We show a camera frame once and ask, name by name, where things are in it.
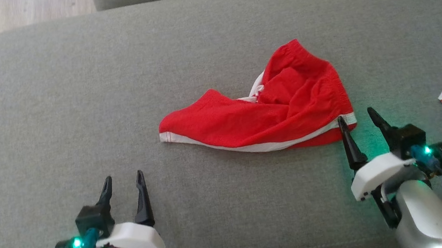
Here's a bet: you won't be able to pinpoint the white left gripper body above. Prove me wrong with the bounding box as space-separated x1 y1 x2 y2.
93 218 166 248

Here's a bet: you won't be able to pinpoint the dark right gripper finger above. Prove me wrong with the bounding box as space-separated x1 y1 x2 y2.
337 114 370 173
367 105 397 153

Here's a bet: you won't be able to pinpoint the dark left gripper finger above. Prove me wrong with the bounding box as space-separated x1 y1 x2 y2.
93 176 116 209
128 169 157 229

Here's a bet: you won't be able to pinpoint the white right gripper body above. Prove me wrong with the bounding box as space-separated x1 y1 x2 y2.
348 150 418 203

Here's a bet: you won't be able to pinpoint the red shorts with white trim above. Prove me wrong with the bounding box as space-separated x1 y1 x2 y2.
150 33 360 165

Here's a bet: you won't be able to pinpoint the grey sofa seat cushion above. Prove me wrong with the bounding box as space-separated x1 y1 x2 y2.
0 0 442 248

